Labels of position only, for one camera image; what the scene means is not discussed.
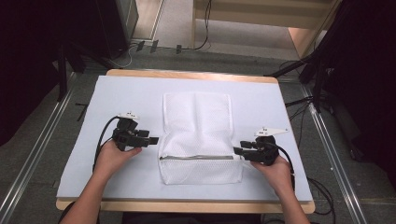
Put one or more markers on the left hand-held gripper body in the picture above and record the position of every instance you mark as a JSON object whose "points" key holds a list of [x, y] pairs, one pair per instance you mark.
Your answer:
{"points": [[124, 138]]}

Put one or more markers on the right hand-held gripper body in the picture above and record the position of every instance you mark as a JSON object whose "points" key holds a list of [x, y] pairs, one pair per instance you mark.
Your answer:
{"points": [[266, 152]]}

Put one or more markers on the white mesh laundry bag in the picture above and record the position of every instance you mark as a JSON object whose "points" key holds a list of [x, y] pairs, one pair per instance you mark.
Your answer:
{"points": [[197, 133]]}

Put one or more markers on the person's left hand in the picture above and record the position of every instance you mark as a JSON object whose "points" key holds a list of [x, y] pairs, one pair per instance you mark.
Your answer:
{"points": [[110, 160]]}

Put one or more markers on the person's right hand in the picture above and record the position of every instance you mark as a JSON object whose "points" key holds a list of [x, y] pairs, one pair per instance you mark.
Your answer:
{"points": [[278, 175]]}

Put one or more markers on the white table mat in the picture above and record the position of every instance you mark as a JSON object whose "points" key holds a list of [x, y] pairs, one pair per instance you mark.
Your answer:
{"points": [[124, 93]]}

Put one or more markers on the wooden table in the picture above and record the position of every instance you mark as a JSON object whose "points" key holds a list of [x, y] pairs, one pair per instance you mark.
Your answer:
{"points": [[186, 74]]}

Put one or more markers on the black metal stand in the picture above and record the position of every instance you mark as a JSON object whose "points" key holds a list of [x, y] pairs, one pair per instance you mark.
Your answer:
{"points": [[318, 87], [62, 74]]}

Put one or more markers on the black cabinet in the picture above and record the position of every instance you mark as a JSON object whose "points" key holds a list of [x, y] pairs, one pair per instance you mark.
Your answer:
{"points": [[115, 25]]}

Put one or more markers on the dark curtain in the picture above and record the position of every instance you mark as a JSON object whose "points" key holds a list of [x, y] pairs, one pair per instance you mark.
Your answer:
{"points": [[364, 77], [28, 62]]}

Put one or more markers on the light wooden furniture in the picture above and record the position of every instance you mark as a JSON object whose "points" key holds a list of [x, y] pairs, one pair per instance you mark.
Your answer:
{"points": [[264, 14]]}

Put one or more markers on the metal floor rail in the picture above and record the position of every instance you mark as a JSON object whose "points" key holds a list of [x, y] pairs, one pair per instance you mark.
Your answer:
{"points": [[333, 149], [37, 146]]}

